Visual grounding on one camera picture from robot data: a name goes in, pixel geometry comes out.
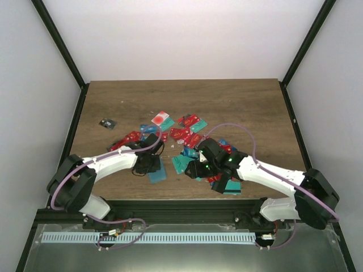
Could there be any blue leather card holder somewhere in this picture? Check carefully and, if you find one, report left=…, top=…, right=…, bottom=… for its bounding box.
left=147, top=159, right=167, bottom=184

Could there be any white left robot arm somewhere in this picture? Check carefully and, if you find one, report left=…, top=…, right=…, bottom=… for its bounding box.
left=47, top=134, right=164, bottom=229

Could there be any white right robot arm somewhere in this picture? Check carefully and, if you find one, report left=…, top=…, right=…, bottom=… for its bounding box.
left=184, top=138, right=340, bottom=230

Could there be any large teal VIP card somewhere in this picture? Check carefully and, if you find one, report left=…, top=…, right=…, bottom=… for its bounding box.
left=172, top=155, right=198, bottom=175

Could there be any teal card with stripe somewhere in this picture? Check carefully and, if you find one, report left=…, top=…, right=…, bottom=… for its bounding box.
left=223, top=180, right=242, bottom=195

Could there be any red VIP card centre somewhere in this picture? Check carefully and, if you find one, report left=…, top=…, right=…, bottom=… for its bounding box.
left=170, top=127, right=192, bottom=141

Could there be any red vip card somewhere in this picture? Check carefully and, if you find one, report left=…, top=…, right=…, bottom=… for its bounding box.
left=178, top=114, right=200, bottom=127
left=170, top=127, right=192, bottom=141

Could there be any white red circle card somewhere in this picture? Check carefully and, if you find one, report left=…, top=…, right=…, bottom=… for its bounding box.
left=151, top=111, right=169, bottom=126

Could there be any small black card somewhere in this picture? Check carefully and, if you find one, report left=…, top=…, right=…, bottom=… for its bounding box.
left=99, top=118, right=117, bottom=130

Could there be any black aluminium frame rail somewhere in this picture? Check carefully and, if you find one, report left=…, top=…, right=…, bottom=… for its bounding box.
left=36, top=199, right=335, bottom=227

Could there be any light blue slotted rail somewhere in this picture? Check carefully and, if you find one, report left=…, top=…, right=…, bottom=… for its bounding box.
left=41, top=232, right=256, bottom=245

